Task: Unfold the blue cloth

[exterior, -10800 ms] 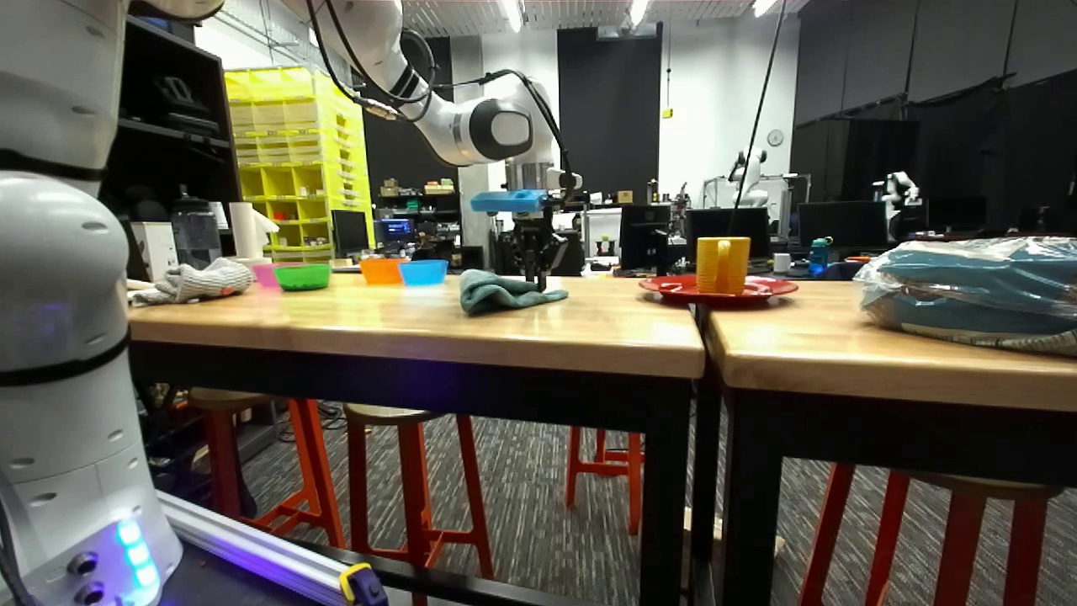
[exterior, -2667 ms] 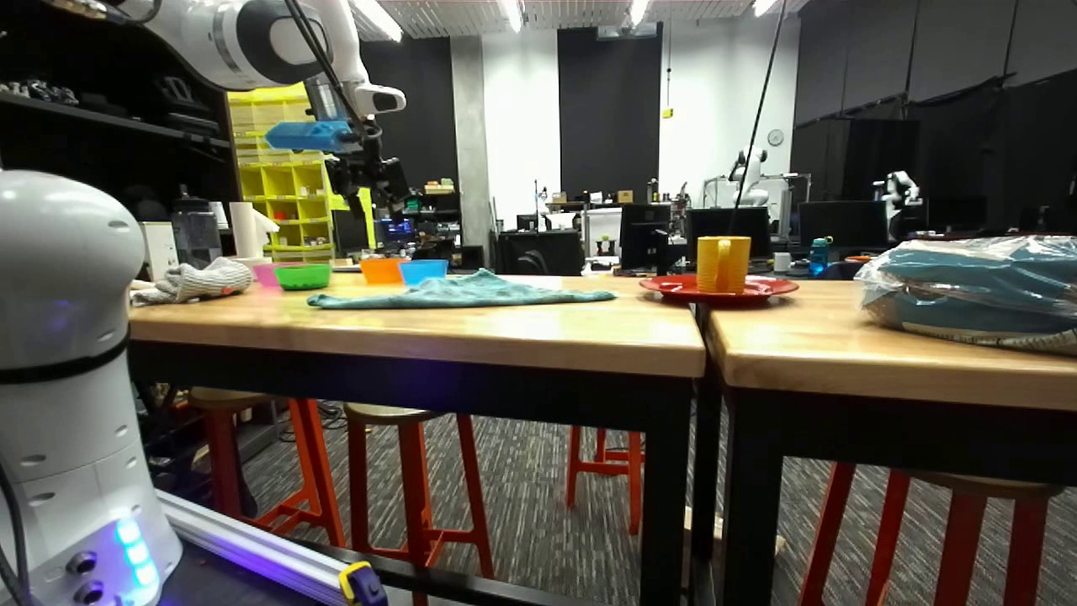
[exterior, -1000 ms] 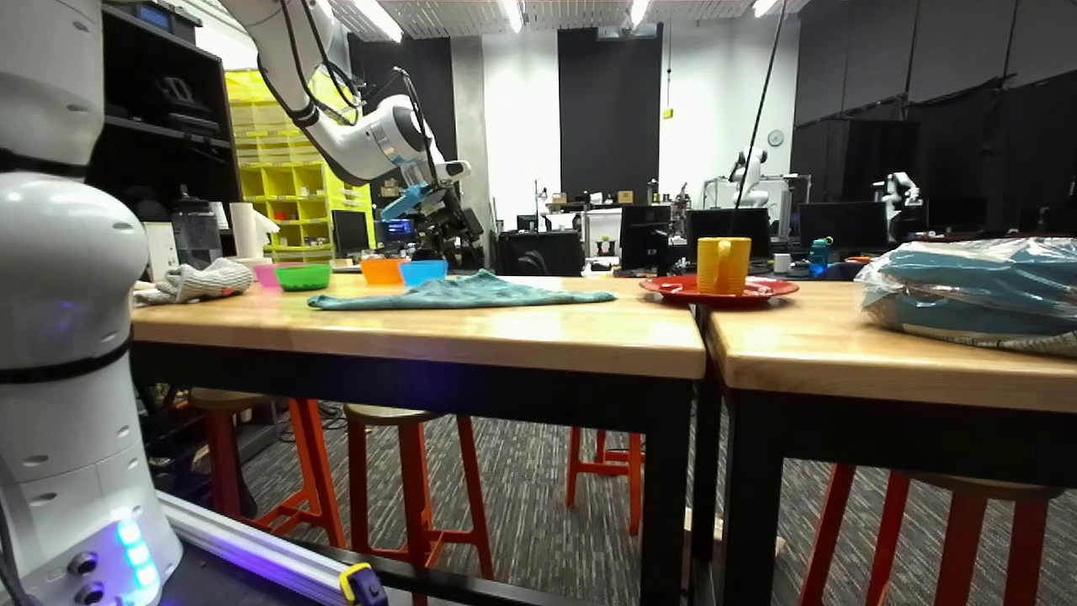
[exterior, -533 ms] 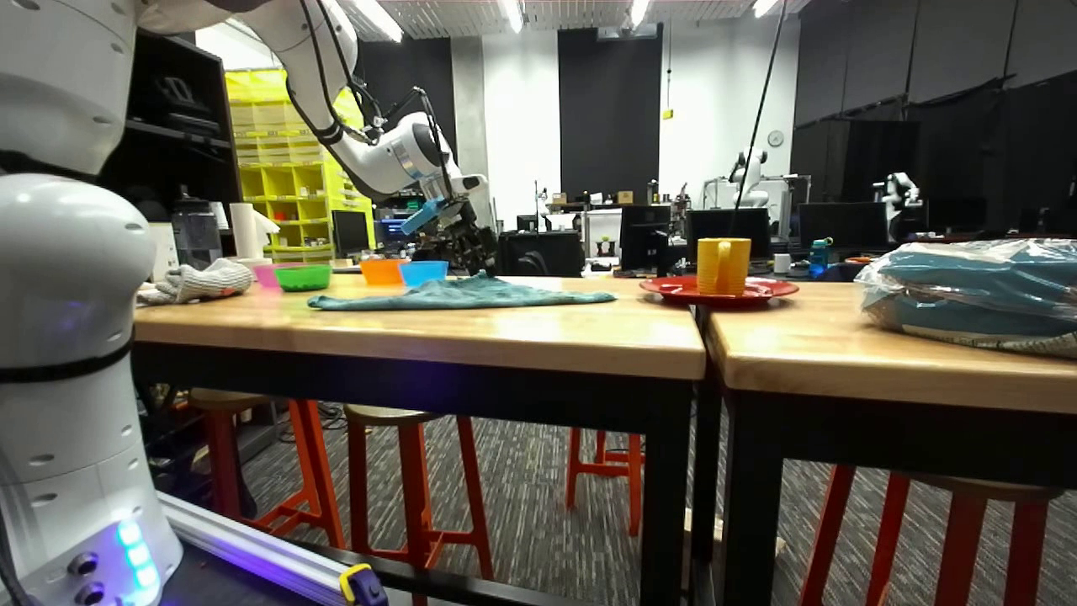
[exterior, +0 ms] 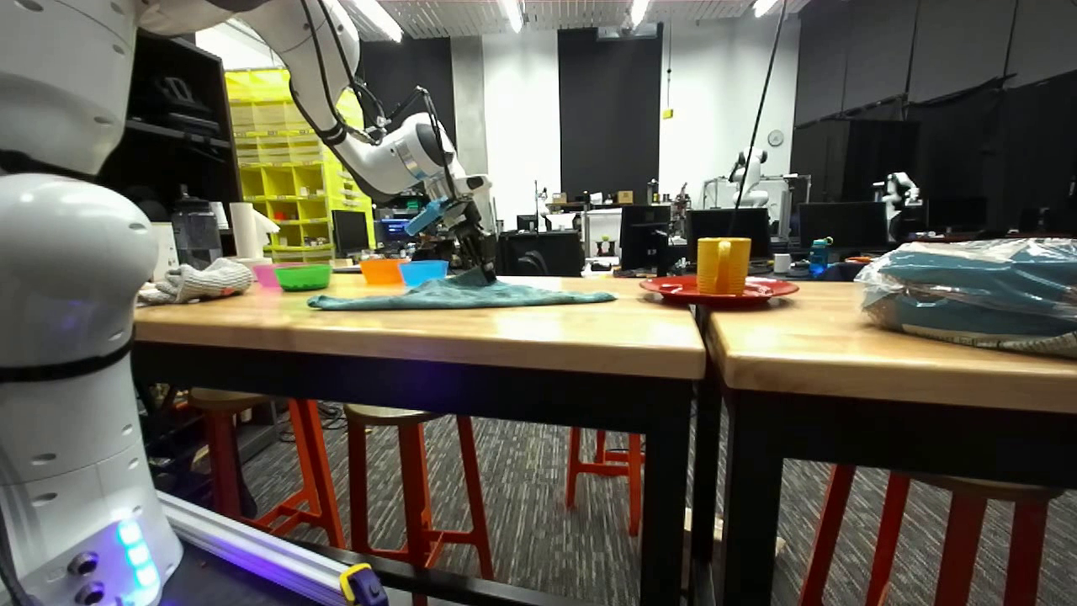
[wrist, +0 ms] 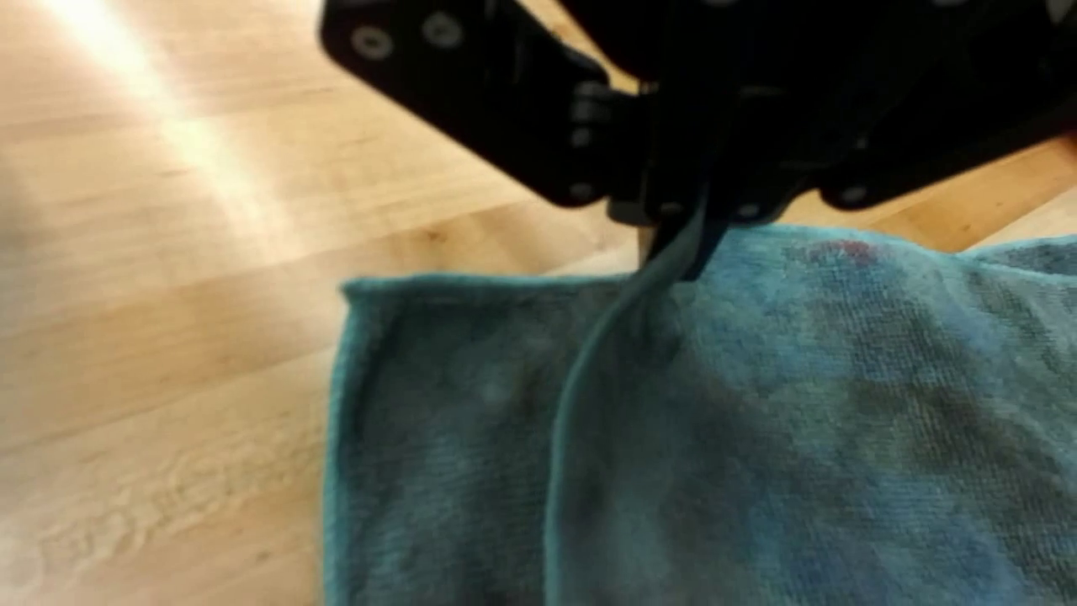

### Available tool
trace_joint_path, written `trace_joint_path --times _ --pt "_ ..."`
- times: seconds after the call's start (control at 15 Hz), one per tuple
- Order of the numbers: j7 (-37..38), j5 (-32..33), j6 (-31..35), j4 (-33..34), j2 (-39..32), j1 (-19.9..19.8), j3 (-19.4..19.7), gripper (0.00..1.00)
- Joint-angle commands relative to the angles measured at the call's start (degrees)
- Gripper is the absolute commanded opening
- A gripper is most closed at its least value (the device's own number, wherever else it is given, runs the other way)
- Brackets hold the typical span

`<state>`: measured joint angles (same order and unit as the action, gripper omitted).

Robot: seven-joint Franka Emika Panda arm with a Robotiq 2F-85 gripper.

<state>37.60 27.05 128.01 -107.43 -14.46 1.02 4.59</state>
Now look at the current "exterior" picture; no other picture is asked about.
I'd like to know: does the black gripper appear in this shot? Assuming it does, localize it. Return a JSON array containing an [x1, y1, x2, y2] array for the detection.
[[441, 182, 502, 285]]

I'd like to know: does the blue cloth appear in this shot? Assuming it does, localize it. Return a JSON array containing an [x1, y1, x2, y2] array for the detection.
[[307, 275, 621, 313]]

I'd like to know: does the blue plastic bowl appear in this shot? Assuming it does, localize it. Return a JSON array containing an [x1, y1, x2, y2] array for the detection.
[[401, 257, 453, 288]]

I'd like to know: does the black equipment box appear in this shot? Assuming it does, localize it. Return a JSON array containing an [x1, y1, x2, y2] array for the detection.
[[492, 229, 586, 280]]

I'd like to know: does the long wooden table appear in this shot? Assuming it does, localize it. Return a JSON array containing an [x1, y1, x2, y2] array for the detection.
[[133, 271, 709, 606]]

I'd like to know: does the orange plastic bowl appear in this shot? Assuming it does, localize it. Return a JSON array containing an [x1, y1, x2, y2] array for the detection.
[[362, 257, 408, 288]]

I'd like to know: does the wooden stool with red legs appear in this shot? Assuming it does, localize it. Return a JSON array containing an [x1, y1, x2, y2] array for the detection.
[[800, 463, 1064, 606], [182, 384, 348, 553], [562, 421, 650, 539], [344, 399, 500, 582]]

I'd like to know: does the green plastic bowl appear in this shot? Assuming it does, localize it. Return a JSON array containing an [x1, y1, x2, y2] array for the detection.
[[274, 260, 336, 296]]

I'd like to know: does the yellow bin shelf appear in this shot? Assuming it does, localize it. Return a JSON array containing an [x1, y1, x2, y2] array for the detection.
[[224, 64, 381, 266]]

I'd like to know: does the black monitor behind mug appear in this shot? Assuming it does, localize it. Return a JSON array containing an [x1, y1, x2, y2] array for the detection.
[[683, 205, 776, 266]]

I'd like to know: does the red plate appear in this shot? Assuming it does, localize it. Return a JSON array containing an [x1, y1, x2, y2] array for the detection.
[[643, 271, 800, 308]]

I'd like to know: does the yellow mug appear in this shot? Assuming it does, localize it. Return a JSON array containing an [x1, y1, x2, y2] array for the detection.
[[694, 233, 754, 296]]

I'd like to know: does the grey knitted beanie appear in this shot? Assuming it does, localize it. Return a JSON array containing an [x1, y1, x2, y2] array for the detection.
[[140, 257, 260, 308]]

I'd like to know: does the black storage shelf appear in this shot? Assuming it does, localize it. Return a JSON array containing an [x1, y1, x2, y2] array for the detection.
[[80, 26, 247, 222]]

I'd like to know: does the small blue bottle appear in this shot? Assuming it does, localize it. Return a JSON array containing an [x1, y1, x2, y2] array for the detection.
[[809, 233, 838, 280]]

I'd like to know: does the robot cart platform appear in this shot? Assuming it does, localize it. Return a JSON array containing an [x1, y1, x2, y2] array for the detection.
[[156, 487, 392, 606]]

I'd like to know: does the short wooden table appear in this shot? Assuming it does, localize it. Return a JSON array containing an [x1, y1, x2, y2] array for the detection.
[[703, 280, 1077, 606]]

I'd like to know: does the bagged stack of blue cloths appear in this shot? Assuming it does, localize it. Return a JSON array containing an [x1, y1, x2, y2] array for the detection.
[[855, 234, 1077, 361]]

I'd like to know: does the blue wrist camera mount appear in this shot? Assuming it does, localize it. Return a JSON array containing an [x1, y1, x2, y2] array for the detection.
[[403, 194, 466, 239]]

